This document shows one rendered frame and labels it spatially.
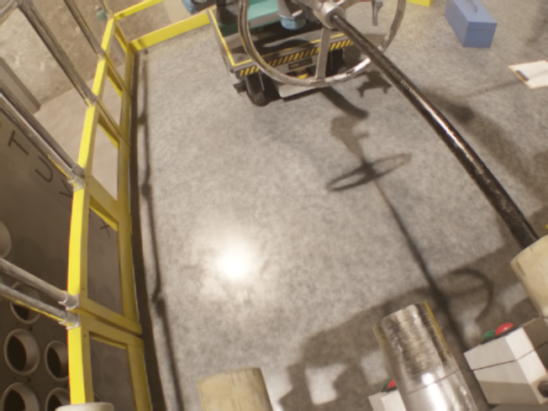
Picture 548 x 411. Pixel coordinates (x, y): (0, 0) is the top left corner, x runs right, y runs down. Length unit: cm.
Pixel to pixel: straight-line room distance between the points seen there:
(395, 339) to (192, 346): 106
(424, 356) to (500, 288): 110
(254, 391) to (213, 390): 3
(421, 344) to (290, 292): 98
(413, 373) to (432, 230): 111
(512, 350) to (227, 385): 34
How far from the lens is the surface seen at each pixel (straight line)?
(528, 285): 39
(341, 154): 155
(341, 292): 123
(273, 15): 166
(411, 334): 30
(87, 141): 155
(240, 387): 30
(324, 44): 77
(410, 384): 30
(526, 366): 47
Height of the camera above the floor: 117
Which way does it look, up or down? 56 degrees down
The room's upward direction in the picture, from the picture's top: 19 degrees counter-clockwise
